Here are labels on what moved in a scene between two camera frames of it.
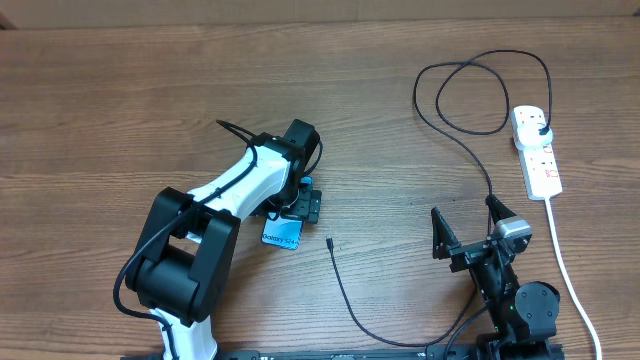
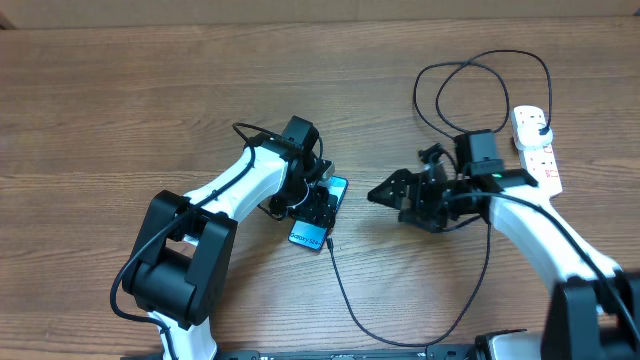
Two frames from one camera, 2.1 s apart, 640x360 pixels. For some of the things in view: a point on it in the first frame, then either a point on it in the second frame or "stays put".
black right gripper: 445,245 to 418,184
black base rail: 360,354 stays put
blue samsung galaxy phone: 284,231 to 314,236
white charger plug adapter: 528,136 stays put
